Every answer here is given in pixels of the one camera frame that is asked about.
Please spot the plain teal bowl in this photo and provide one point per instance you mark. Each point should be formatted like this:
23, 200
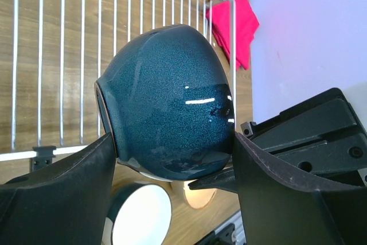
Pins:
166, 101

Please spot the cream bowl with drawing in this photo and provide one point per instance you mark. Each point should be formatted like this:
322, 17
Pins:
196, 199

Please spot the teal and white bowl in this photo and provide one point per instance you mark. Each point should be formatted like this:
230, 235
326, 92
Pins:
139, 213

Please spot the metal wire dish rack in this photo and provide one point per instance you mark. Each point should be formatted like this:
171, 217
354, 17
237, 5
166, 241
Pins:
52, 51

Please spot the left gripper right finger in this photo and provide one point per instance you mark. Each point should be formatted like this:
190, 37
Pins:
282, 204

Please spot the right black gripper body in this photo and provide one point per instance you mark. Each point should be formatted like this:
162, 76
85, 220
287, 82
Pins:
321, 135

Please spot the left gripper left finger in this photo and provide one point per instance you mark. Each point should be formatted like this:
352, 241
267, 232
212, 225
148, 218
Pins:
63, 203

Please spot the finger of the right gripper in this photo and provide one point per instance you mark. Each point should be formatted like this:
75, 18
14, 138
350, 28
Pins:
224, 180

